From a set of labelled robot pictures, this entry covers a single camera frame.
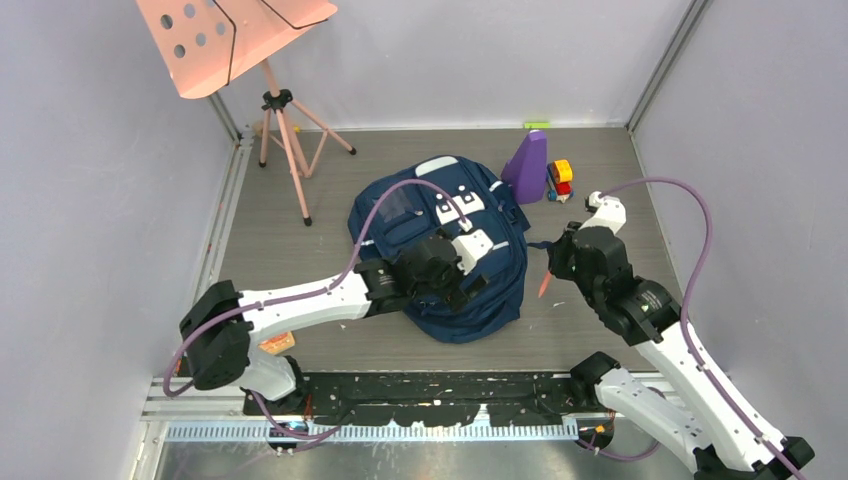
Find orange spiral notepad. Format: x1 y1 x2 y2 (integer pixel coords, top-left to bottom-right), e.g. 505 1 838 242
259 332 296 355

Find navy blue backpack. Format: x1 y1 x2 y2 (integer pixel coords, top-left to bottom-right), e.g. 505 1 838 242
347 155 530 344

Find orange pen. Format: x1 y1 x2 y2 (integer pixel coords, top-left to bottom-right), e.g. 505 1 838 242
537 271 553 298

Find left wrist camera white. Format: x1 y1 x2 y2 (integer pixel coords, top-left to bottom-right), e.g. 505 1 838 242
451 219 494 276

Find purple metronome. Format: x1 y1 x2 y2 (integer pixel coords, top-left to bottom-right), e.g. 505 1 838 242
500 129 548 205

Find toy block car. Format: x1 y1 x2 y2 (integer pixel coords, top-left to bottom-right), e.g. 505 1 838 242
546 159 574 203

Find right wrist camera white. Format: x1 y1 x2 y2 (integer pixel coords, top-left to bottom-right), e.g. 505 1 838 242
580 191 627 235

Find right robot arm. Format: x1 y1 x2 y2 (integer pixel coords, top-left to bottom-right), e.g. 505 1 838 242
547 222 815 479

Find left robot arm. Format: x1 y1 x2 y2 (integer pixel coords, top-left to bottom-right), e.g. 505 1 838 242
179 229 494 414

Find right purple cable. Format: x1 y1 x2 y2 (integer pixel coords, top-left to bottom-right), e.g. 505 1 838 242
574 176 810 480

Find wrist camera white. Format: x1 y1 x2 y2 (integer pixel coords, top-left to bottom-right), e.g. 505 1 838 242
580 191 627 235
451 219 494 276

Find pink music stand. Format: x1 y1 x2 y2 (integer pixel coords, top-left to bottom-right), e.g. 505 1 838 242
137 0 357 226

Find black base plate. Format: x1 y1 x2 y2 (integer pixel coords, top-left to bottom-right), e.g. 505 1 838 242
266 371 614 427

